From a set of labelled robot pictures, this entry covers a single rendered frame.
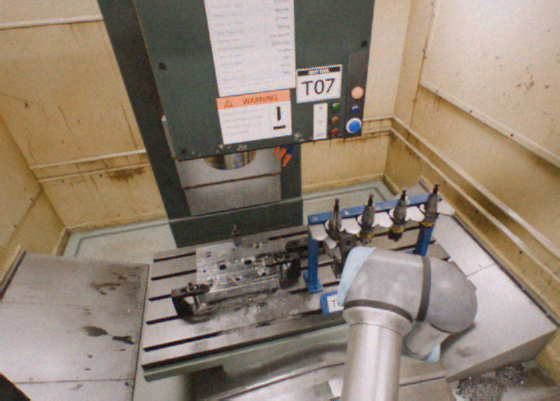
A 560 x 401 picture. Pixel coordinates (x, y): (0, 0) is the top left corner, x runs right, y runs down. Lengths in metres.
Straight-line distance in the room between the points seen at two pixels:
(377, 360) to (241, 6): 0.64
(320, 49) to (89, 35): 1.26
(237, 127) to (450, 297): 0.52
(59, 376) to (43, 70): 1.27
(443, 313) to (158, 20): 0.70
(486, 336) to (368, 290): 0.97
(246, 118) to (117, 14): 0.77
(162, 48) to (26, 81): 1.30
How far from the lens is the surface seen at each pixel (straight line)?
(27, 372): 1.63
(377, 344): 0.60
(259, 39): 0.71
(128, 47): 1.42
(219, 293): 1.26
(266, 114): 0.76
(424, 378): 1.43
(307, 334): 1.27
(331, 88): 0.78
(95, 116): 1.93
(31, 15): 1.86
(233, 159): 0.95
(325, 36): 0.74
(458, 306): 0.66
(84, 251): 2.28
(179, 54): 0.71
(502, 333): 1.55
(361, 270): 0.62
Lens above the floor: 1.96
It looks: 37 degrees down
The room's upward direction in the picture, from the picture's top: 4 degrees counter-clockwise
